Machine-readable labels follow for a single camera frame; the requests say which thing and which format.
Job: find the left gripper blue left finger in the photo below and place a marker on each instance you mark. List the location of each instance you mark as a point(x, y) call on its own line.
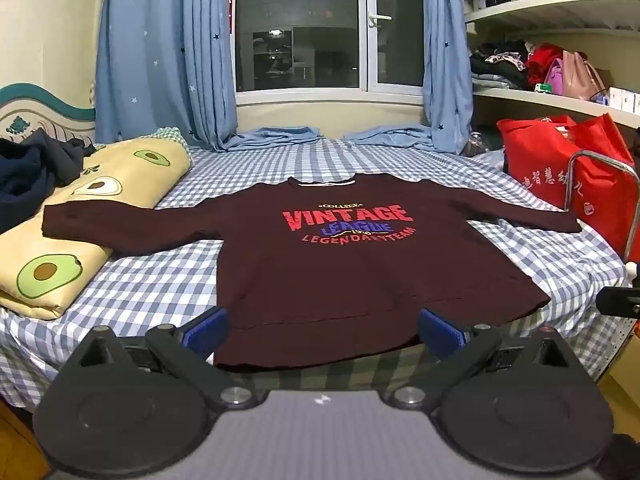
point(206, 333)

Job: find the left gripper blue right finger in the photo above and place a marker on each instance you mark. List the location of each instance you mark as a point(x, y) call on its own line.
point(440, 337)

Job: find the maroon vintage league sweater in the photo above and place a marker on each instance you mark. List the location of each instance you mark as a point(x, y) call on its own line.
point(311, 275)

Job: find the dark navy clothes pile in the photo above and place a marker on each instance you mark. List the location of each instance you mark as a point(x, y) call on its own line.
point(32, 169)

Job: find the black clothes on shelf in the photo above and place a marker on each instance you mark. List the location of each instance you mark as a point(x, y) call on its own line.
point(504, 59)

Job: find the blue white checked bedsheet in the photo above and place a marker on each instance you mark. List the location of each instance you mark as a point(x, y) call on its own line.
point(133, 294)

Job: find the red fabric tote bag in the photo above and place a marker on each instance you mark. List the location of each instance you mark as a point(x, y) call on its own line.
point(538, 151)

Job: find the green checked pillow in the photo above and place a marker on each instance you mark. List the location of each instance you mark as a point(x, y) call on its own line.
point(168, 140)

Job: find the pink handbag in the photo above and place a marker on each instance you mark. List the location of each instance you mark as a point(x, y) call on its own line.
point(574, 77)

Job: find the red item on shelf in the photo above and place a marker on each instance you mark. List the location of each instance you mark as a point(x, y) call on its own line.
point(539, 62)

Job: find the right blue star curtain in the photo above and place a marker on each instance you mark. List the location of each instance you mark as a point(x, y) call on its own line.
point(447, 81)

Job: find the blue star curtain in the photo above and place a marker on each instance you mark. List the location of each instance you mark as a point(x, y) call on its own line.
point(447, 81)
point(166, 63)

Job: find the left blue star curtain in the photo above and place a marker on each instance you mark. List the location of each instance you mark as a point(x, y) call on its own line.
point(166, 63)

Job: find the teal trimmed headboard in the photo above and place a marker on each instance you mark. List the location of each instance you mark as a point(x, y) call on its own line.
point(26, 108)

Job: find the white framed window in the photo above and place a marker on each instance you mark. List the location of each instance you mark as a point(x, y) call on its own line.
point(346, 45)

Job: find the silver metal chair frame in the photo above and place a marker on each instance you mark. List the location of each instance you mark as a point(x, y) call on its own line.
point(604, 193)

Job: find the white curved wall shelf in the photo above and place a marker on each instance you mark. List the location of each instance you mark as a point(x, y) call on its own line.
point(602, 33)

